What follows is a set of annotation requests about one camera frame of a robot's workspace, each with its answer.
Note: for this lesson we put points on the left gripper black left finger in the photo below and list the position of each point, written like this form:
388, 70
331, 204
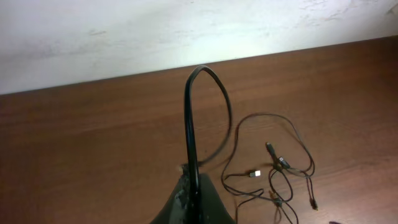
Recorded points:
176, 209

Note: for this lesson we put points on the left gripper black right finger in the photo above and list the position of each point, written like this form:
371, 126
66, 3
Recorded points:
214, 211

